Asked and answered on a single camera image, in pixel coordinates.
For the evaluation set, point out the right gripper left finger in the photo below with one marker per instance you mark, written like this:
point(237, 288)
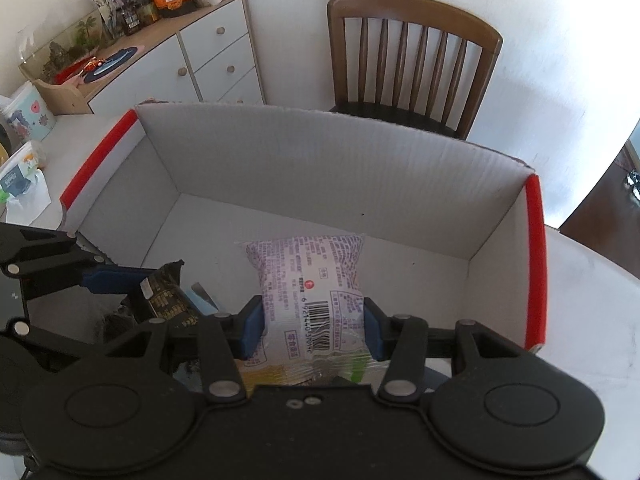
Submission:
point(223, 340)

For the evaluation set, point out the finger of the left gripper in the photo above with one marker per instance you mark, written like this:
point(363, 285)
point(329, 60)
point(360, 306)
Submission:
point(52, 352)
point(46, 261)

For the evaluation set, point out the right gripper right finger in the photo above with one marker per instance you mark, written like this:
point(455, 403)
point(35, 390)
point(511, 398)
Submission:
point(401, 341)

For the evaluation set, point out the pink noodle packet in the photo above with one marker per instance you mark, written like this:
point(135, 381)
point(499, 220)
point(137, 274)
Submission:
point(314, 312)

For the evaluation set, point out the light blue small carton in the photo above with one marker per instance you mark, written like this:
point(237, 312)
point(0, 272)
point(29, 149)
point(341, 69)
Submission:
point(201, 300)

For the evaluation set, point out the wet wipes pack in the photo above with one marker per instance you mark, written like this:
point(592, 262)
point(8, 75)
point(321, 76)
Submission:
point(24, 189)

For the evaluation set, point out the red cardboard box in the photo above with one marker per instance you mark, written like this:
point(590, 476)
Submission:
point(450, 230)

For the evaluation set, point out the white patterned cup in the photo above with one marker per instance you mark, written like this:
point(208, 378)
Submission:
point(27, 113)

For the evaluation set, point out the glass terrarium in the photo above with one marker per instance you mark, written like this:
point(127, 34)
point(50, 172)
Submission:
point(54, 60)

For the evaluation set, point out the white drawer cabinet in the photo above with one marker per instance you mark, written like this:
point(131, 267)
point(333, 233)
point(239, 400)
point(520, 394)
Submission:
point(204, 56)

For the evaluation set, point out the brown wooden chair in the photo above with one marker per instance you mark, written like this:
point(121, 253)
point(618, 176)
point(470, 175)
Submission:
point(423, 64)

